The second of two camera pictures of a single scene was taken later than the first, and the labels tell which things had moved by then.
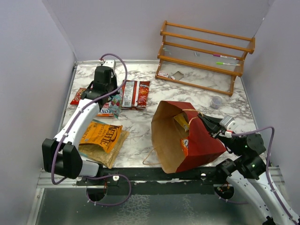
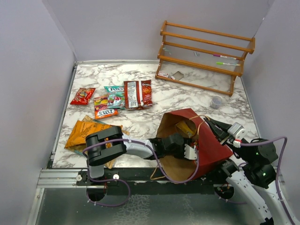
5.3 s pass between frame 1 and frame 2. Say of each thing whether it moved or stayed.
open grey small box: stayed
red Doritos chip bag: moved
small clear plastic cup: stayed
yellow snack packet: moved
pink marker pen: stayed
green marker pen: stayed
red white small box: stayed
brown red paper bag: moved
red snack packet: stayed
